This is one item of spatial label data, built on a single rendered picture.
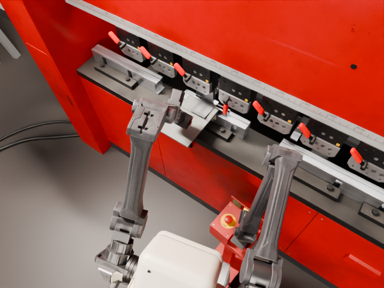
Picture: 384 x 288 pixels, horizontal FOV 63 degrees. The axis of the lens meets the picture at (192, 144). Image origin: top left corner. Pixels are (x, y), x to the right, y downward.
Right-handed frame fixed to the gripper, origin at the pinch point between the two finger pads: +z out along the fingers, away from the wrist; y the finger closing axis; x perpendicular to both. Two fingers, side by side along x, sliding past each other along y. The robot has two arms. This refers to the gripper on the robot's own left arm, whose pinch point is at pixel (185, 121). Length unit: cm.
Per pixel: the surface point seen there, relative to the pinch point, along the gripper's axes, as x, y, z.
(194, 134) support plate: 3.3, -6.2, 2.1
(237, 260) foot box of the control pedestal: 62, -49, 70
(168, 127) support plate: 6.7, 6.3, 0.2
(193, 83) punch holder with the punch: -17.1, 5.1, -1.4
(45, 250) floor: 126, 66, 47
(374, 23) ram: -45, -53, -50
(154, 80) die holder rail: -11.1, 33.4, 14.0
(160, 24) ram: -30.1, 21.7, -22.8
